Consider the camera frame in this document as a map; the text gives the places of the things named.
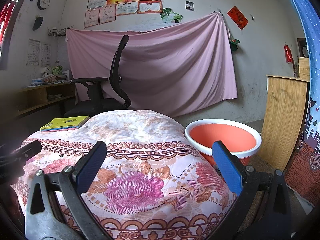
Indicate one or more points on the paper wall calendar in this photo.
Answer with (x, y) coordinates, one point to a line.
(34, 52)
(45, 55)

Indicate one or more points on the stack of papers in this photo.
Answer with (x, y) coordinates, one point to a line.
(47, 79)

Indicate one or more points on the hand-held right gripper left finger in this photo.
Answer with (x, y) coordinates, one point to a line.
(91, 166)

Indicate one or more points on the floral pink blanket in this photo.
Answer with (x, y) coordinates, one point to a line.
(150, 140)

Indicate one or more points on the black office chair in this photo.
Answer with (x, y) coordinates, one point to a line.
(117, 80)

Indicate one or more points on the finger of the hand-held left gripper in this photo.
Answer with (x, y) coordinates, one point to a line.
(27, 150)

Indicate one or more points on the orange plastic basin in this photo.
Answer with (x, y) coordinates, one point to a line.
(222, 140)

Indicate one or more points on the group of wall certificates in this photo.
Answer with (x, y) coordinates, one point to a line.
(125, 0)

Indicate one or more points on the small shelf booklet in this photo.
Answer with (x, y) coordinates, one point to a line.
(55, 97)

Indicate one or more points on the thin pink book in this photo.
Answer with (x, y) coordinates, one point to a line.
(57, 131)

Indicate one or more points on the grey box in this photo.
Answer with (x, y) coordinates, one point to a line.
(66, 74)

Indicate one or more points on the green photo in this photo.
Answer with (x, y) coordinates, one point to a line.
(175, 17)
(165, 14)

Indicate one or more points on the blue dotted curtain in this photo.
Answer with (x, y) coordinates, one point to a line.
(310, 55)

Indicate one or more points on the red paper square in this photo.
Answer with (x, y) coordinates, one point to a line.
(237, 17)

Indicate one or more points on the wooden shelf desk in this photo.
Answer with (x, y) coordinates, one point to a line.
(37, 97)

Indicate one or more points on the window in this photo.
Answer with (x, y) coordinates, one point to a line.
(6, 35)

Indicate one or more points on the red window decoration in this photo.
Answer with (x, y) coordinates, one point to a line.
(5, 15)

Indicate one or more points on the green cap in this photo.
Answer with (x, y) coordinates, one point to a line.
(234, 45)

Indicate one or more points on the round wall clock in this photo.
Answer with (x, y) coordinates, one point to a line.
(43, 2)

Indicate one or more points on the small wooden board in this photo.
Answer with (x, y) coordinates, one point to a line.
(303, 68)

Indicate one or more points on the pink hanging cloth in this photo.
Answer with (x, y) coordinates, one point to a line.
(175, 67)

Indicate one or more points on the red hanging ornament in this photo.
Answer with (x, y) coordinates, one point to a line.
(288, 53)

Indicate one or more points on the black cap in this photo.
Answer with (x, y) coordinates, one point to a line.
(37, 23)

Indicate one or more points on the dark wooden frame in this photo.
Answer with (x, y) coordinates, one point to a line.
(301, 47)

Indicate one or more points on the black white photo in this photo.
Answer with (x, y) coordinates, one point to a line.
(189, 5)

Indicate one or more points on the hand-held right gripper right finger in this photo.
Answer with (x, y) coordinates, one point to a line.
(226, 166)

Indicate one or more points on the thin blue book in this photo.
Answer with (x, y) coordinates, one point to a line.
(57, 129)

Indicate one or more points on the yellow book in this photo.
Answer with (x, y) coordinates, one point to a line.
(66, 122)

